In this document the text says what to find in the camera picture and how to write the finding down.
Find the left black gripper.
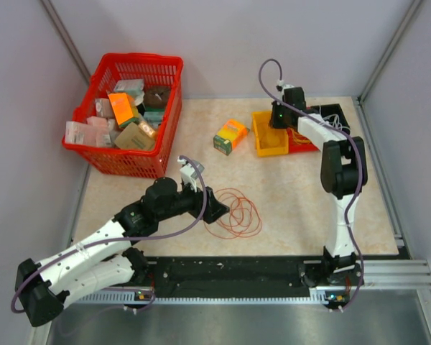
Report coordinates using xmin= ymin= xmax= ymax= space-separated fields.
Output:
xmin=157 ymin=178 xmax=229 ymax=224

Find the orange thin cable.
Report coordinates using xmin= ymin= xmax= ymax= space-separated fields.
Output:
xmin=203 ymin=187 xmax=264 ymax=241
xmin=260 ymin=125 xmax=284 ymax=148

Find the yellow thin cable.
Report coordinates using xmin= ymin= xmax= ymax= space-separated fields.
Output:
xmin=289 ymin=129 xmax=313 ymax=147

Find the white thin cable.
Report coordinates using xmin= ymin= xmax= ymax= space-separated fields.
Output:
xmin=325 ymin=113 xmax=351 ymax=132

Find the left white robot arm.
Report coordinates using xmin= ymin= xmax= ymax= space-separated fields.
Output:
xmin=11 ymin=177 xmax=230 ymax=327

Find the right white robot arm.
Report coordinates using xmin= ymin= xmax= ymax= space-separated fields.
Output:
xmin=270 ymin=81 xmax=367 ymax=287

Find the yellow plastic bin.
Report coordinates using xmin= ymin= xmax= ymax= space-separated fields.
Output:
xmin=251 ymin=111 xmax=289 ymax=157

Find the red plastic bin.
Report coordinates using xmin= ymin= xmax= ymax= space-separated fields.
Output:
xmin=287 ymin=128 xmax=318 ymax=154

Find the black plastic bin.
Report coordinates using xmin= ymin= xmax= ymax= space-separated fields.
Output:
xmin=309 ymin=103 xmax=351 ymax=134

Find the orange green sponge pack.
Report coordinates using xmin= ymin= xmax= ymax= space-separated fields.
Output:
xmin=213 ymin=119 xmax=250 ymax=155

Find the brown cardboard box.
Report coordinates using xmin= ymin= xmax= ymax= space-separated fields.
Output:
xmin=114 ymin=123 xmax=155 ymax=151

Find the brown round tape roll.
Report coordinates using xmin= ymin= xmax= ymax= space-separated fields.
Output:
xmin=144 ymin=86 xmax=171 ymax=109

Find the orange box in basket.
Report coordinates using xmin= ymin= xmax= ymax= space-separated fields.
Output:
xmin=108 ymin=93 xmax=139 ymax=128

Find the pink clear box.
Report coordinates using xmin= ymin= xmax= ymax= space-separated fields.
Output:
xmin=65 ymin=121 xmax=111 ymax=147

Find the teal white box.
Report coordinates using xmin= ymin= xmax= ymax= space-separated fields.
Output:
xmin=113 ymin=79 xmax=144 ymax=96

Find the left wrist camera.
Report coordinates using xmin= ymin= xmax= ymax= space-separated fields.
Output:
xmin=177 ymin=156 xmax=205 ymax=192

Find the grey cable duct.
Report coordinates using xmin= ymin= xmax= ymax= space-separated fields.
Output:
xmin=75 ymin=287 xmax=345 ymax=306

